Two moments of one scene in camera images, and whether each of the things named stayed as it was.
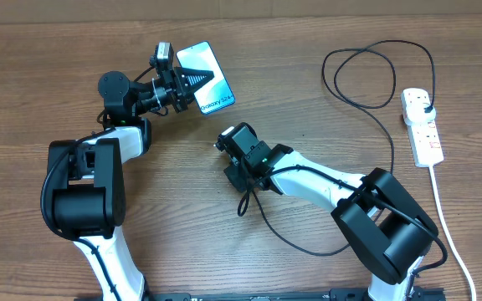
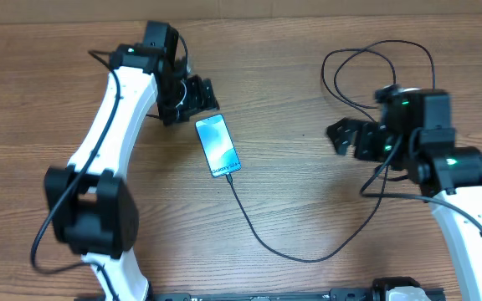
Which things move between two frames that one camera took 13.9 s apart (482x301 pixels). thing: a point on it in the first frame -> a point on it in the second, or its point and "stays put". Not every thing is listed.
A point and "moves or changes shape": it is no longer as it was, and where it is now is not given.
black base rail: (335, 294) stays put
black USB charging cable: (353, 51) moves or changes shape
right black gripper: (237, 175) -> (364, 131)
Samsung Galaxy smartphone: (216, 94) -> (217, 145)
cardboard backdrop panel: (48, 12) stays put
